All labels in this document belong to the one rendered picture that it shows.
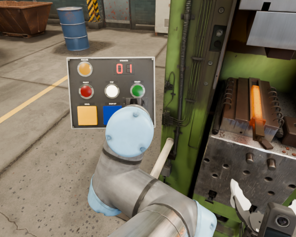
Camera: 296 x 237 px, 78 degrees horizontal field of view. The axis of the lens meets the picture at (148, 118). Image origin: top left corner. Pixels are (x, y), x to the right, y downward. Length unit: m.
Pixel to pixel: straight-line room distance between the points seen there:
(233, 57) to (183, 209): 1.04
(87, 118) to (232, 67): 0.88
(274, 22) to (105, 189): 0.63
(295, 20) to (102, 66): 0.62
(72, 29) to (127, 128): 4.82
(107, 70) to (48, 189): 1.37
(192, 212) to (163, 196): 0.04
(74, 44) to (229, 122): 4.64
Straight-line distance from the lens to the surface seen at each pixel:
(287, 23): 0.70
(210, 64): 0.88
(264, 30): 0.70
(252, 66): 1.23
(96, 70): 0.75
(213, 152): 0.87
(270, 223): 0.47
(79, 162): 1.97
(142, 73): 0.73
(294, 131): 0.89
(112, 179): 0.32
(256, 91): 1.02
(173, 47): 0.89
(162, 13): 6.13
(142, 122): 0.27
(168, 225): 0.23
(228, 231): 1.47
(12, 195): 2.00
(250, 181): 0.98
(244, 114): 0.86
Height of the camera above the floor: 1.44
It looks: 38 degrees down
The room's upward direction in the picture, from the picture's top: straight up
